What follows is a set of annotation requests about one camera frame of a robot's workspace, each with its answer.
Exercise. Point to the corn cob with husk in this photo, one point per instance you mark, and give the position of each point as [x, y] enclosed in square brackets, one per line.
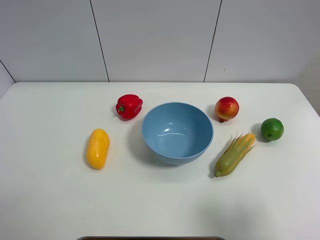
[239, 147]

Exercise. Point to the blue plastic bowl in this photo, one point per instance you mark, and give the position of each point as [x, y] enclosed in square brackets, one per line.
[177, 133]

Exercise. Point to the yellow mango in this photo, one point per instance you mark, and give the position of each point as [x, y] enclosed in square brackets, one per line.
[97, 149]

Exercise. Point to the red bell pepper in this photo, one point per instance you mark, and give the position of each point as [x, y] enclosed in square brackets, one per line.
[128, 106]

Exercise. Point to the green lime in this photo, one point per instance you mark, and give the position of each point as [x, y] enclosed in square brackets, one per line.
[272, 129]

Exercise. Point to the red yellow pomegranate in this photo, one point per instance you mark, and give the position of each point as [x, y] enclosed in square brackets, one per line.
[226, 109]

